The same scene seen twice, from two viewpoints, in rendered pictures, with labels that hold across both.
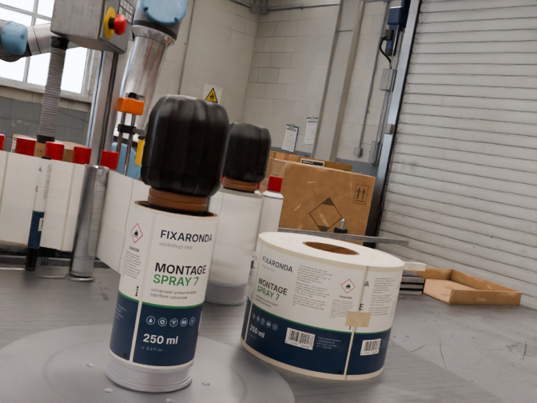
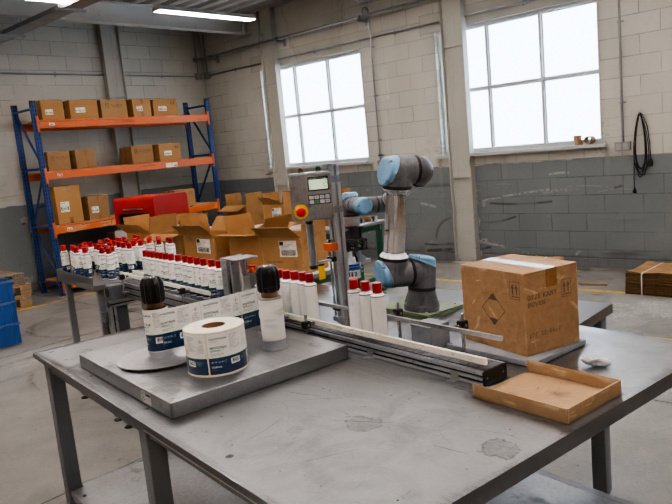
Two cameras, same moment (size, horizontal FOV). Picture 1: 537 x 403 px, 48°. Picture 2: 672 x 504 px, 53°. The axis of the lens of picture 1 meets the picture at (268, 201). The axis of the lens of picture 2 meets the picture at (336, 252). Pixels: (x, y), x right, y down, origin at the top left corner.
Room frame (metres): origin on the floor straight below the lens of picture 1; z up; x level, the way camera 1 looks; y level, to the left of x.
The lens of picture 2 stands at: (1.03, -2.29, 1.56)
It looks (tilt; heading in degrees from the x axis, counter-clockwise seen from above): 9 degrees down; 85
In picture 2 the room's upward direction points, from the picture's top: 5 degrees counter-clockwise
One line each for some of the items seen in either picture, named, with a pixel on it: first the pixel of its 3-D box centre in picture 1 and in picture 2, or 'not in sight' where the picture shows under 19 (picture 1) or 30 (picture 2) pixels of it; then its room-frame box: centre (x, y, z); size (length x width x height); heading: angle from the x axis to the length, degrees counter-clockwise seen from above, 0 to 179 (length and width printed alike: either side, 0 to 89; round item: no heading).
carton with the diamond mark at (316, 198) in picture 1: (306, 209); (518, 301); (1.84, -0.12, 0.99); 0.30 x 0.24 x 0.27; 113
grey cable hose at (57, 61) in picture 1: (52, 91); (311, 244); (1.19, 0.46, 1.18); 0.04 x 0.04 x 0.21
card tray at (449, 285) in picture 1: (451, 285); (545, 388); (1.74, -0.57, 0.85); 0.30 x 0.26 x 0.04; 123
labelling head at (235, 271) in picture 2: not in sight; (243, 286); (0.89, 0.57, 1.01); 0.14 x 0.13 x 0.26; 123
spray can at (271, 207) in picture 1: (268, 220); (379, 311); (1.38, -0.01, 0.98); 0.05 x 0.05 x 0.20
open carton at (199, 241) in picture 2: not in sight; (211, 240); (0.59, 2.80, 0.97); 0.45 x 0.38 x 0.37; 45
